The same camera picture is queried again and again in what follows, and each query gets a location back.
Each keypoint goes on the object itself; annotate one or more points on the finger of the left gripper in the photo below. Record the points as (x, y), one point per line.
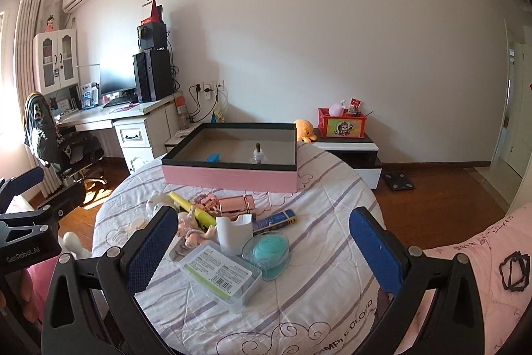
(15, 186)

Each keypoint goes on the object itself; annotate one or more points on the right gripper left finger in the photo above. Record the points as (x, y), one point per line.
(91, 306)

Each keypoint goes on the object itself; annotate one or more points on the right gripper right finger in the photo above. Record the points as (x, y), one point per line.
(376, 250)

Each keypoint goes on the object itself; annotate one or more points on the pink doll figure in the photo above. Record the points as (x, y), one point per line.
(190, 232)

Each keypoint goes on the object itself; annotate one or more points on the clear green card box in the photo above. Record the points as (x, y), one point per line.
(229, 280)

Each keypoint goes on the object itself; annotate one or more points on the yellow highlighter marker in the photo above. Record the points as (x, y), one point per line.
(203, 219)

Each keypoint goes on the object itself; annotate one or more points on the white plastic cup holder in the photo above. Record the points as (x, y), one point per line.
(233, 235)

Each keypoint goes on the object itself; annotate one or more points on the rose gold metallic cylinder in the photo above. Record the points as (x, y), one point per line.
(234, 206)

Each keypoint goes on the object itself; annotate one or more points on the teal round case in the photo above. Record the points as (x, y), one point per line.
(270, 252)

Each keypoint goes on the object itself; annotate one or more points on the clear glass diffuser bottle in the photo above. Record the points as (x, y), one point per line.
(258, 156)

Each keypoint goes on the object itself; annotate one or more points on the left hand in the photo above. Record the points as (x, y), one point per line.
(28, 296)

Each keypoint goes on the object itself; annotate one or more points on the black office chair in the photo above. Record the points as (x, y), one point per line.
(74, 157)

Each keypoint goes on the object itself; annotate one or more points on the pink blanket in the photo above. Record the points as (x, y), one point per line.
(484, 305)

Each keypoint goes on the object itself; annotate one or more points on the black folded glasses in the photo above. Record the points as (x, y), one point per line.
(515, 272)

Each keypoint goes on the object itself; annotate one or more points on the striped white bedspread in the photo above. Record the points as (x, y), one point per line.
(316, 295)

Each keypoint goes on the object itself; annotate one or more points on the white desk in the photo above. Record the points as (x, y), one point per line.
(141, 130)

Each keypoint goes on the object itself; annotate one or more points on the white glass door cabinet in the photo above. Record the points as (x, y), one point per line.
(55, 60)

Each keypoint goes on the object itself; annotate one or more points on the computer monitor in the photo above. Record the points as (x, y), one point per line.
(116, 77)

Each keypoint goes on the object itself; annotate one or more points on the black bathroom scale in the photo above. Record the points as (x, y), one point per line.
(398, 181)

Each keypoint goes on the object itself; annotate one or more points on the black computer tower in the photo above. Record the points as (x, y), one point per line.
(152, 71)

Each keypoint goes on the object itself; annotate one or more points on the blue yellow lighter box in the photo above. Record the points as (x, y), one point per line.
(274, 222)

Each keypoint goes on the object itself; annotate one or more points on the black speaker box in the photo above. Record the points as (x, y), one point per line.
(152, 35)

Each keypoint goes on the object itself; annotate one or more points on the pink storage box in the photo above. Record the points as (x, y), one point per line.
(185, 163)

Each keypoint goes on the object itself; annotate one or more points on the red toy crate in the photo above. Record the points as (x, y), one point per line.
(344, 126)

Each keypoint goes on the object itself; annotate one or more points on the orange octopus plush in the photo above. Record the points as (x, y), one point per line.
(305, 131)

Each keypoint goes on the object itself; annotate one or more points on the pink plush toy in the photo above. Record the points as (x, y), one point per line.
(337, 109)

